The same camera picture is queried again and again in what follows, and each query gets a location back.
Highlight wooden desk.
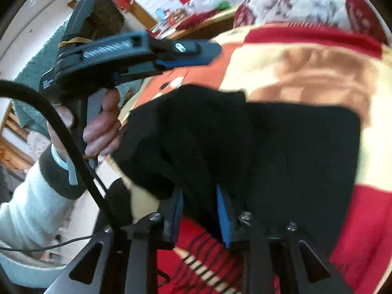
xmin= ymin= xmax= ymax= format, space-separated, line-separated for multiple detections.
xmin=128 ymin=4 xmax=238 ymax=42

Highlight red white floral pillow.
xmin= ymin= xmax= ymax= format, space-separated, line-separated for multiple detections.
xmin=233 ymin=0 xmax=391 ymax=46

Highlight left forearm grey sleeve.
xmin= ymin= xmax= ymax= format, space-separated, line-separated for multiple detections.
xmin=1 ymin=146 xmax=86 ymax=289

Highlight teal fleece jacket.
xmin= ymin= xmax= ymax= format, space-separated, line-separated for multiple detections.
xmin=12 ymin=21 xmax=69 ymax=140

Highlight bare left hand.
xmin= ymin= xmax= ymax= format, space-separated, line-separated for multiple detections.
xmin=45 ymin=87 xmax=124 ymax=160

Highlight orange red patterned blanket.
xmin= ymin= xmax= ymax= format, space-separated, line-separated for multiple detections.
xmin=130 ymin=24 xmax=391 ymax=293

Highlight black cable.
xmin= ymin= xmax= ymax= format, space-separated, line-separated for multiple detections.
xmin=0 ymin=79 xmax=124 ymax=252

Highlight black pants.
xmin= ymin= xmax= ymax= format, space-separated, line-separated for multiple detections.
xmin=112 ymin=85 xmax=361 ymax=253

